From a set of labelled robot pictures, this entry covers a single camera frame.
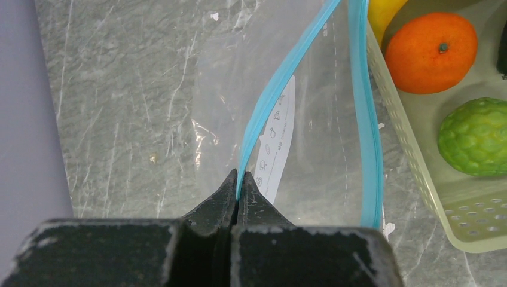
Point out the green bumpy fruit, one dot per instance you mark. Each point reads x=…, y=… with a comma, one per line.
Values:
x=472, y=138

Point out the dark green avocado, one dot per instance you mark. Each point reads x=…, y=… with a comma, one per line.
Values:
x=501, y=55

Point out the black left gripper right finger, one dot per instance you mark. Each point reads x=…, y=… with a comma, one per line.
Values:
x=268, y=250

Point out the orange tangerine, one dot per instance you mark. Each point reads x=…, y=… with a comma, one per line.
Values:
x=431, y=53

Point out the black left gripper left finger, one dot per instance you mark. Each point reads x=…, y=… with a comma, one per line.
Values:
x=193, y=250

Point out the yellow banana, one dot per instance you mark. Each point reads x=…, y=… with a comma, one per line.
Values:
x=381, y=13

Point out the clear zip bag blue zipper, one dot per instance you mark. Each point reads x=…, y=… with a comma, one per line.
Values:
x=287, y=99

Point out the pale yellow plastic basket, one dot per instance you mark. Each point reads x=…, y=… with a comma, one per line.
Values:
x=472, y=209

